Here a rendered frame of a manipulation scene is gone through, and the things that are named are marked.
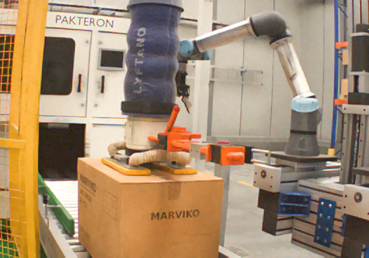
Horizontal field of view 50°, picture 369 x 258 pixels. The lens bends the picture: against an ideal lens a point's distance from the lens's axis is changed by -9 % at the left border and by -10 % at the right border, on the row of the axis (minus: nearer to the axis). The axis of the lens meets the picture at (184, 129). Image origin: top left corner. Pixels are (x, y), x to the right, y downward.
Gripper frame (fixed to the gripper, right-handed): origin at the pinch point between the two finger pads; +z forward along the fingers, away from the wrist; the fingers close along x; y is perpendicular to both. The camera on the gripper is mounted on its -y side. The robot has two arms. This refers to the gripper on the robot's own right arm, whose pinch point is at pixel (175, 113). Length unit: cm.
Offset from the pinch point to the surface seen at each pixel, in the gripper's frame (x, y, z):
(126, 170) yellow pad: -40, 47, 20
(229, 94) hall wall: 552, -824, -44
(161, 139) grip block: -30, 54, 8
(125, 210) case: -44, 59, 31
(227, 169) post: 24.8, 10.9, 26.2
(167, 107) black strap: -22.5, 40.7, -2.8
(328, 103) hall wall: 815, -689, -40
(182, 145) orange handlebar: -29, 68, 9
